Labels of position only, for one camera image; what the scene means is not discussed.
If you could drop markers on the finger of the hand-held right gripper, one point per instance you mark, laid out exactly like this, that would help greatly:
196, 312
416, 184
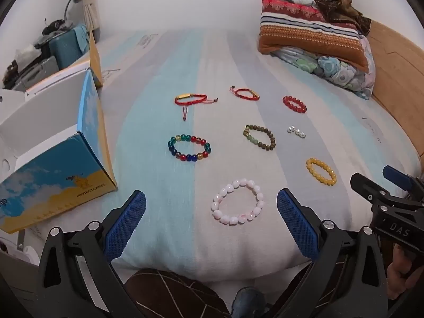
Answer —
367, 187
397, 177

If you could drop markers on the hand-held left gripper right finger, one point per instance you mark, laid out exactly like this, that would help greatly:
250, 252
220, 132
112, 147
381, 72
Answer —
298, 225

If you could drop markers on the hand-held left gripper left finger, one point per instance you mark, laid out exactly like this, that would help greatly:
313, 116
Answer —
127, 225

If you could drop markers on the blue and yellow cardboard box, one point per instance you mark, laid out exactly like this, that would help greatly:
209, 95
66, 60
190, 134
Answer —
49, 179

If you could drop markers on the small silver bead jewelry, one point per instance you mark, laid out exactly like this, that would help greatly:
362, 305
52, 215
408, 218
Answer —
297, 131

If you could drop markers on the person's right hand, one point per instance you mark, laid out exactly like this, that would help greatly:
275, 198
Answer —
400, 271

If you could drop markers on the blue shoe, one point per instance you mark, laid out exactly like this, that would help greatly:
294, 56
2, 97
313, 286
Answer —
246, 304

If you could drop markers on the white plastic object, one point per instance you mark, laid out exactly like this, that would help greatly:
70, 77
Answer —
20, 250

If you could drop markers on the floral quilt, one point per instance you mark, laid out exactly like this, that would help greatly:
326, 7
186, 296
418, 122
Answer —
338, 73

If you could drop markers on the striped orange pillow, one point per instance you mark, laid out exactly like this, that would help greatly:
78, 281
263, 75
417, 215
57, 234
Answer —
308, 29

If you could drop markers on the striped bed sheet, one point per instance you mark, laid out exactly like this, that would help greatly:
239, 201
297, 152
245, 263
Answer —
215, 73

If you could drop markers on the teal suitcase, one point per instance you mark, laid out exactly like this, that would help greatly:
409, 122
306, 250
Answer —
66, 49

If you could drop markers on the brown blanket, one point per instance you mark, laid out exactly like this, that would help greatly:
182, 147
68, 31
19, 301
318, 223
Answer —
334, 0

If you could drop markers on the black clutter on suitcase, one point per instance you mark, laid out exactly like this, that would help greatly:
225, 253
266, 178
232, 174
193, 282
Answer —
54, 26

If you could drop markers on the beige curtain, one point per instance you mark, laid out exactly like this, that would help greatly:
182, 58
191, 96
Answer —
92, 10

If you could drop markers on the wooden bed frame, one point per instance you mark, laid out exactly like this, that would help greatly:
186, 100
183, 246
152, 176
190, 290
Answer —
394, 82

